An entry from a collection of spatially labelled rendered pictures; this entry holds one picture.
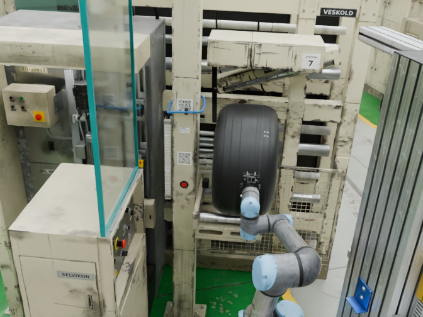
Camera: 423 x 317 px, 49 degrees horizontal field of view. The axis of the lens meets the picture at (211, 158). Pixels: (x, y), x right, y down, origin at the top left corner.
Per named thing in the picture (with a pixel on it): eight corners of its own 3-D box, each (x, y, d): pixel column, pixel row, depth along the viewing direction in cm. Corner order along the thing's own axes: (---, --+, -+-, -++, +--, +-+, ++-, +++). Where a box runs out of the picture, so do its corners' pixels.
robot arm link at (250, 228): (267, 240, 196) (269, 217, 192) (241, 242, 194) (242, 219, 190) (262, 231, 203) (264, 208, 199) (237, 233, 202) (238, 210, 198)
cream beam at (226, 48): (206, 67, 247) (207, 39, 240) (211, 55, 269) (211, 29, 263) (322, 74, 243) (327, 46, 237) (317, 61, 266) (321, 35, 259)
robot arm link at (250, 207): (240, 219, 190) (240, 200, 186) (240, 207, 200) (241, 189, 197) (259, 221, 189) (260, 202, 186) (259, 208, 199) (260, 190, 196)
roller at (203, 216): (197, 222, 252) (197, 215, 250) (198, 217, 256) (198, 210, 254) (262, 227, 250) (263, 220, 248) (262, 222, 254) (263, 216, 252)
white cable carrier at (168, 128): (164, 199, 258) (163, 119, 236) (166, 194, 262) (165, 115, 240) (172, 199, 258) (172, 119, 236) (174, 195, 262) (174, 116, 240)
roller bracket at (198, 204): (192, 229, 251) (192, 214, 246) (200, 191, 286) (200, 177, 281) (197, 230, 250) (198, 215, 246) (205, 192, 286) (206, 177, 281)
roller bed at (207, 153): (182, 174, 294) (182, 131, 280) (186, 163, 307) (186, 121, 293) (213, 176, 293) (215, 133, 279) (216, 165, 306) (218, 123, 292)
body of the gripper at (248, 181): (260, 172, 211) (260, 183, 200) (258, 190, 214) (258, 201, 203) (243, 171, 211) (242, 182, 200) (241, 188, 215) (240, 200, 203)
